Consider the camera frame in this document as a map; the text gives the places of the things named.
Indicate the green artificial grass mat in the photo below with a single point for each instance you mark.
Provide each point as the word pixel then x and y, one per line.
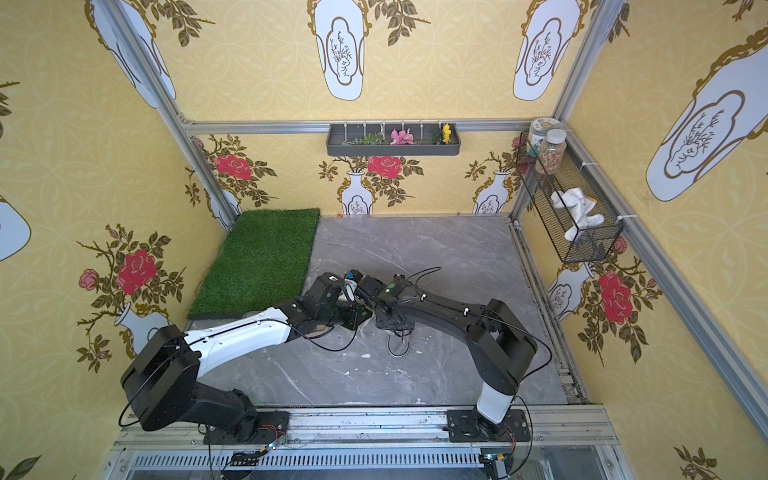
pixel 262 261

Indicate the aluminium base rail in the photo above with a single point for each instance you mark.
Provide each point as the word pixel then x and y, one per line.
pixel 535 442

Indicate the grey canvas sneaker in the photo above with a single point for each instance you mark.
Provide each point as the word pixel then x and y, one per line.
pixel 398 342

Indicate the glass jar white lid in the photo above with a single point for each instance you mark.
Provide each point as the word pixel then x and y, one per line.
pixel 551 151

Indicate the green artificial plant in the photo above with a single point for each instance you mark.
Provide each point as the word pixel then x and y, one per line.
pixel 367 140

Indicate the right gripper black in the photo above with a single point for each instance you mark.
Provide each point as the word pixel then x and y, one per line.
pixel 384 309

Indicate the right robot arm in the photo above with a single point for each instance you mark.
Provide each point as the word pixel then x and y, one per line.
pixel 501 348

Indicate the white plush toy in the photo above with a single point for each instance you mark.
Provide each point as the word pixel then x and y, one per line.
pixel 580 208

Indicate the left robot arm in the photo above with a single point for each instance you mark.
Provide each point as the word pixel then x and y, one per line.
pixel 162 384

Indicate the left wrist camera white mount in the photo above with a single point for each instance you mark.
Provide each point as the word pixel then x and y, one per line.
pixel 351 281

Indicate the pink artificial flower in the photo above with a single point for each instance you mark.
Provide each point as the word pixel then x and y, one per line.
pixel 402 137

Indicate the yellow artificial flower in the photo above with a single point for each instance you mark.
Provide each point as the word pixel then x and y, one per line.
pixel 446 132

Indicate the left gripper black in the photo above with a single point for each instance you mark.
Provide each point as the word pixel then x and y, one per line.
pixel 349 306

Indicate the black wire basket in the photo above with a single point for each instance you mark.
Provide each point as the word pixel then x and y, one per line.
pixel 592 244

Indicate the patterned jar behind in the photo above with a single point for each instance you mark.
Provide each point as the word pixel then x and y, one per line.
pixel 538 130

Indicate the grey wall planter shelf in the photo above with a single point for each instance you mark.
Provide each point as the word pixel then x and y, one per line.
pixel 427 136

